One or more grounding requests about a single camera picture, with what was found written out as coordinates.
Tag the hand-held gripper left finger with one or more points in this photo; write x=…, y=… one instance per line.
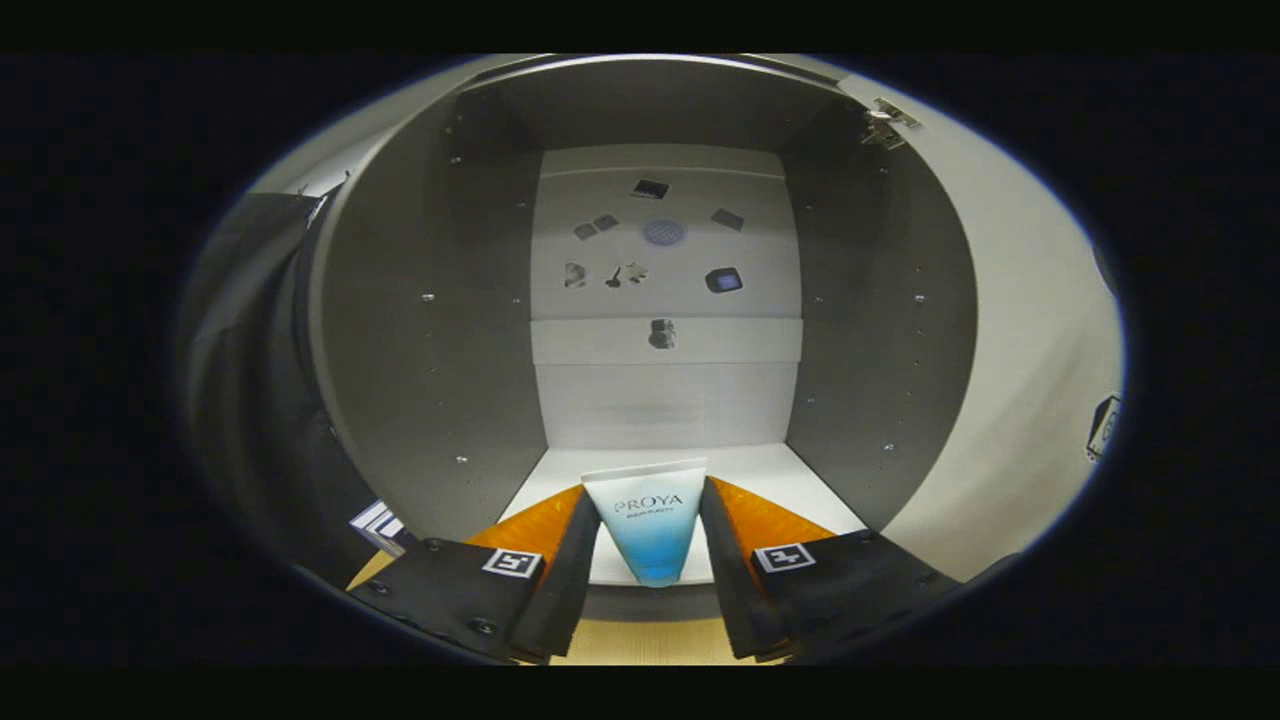
x=570, y=580

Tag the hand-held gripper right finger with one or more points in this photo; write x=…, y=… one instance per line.
x=735, y=580

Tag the blue and white cosmetic tube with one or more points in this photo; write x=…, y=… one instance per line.
x=650, y=530

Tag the light grey cabinet door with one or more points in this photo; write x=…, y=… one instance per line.
x=1030, y=350

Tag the grey cabinet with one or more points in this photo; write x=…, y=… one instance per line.
x=430, y=350

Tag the metal door hinge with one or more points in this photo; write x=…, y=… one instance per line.
x=885, y=120

